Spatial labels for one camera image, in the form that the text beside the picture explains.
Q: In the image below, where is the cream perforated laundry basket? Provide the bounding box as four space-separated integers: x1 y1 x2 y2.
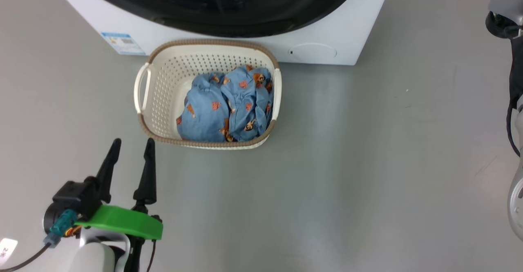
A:
134 39 282 150

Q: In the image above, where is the black-rimmed glass washer door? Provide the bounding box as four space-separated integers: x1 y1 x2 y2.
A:
69 0 364 38

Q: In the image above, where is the white front-load washing machine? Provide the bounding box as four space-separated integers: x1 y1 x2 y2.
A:
46 0 395 66

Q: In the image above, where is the left camera cable teal connector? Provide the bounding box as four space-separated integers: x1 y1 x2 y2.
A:
0 209 79 272

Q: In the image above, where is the round white filter cover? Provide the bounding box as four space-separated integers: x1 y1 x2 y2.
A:
288 42 338 60

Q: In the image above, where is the blue energy label sticker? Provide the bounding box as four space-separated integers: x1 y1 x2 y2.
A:
101 32 147 56

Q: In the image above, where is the white cable label tag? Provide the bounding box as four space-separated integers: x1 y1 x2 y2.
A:
0 238 18 267

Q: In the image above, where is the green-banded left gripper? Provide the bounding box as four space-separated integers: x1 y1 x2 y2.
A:
76 138 163 272

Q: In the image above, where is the blue cartoon print garment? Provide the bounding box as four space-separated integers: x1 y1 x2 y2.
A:
177 73 232 143
221 65 274 142

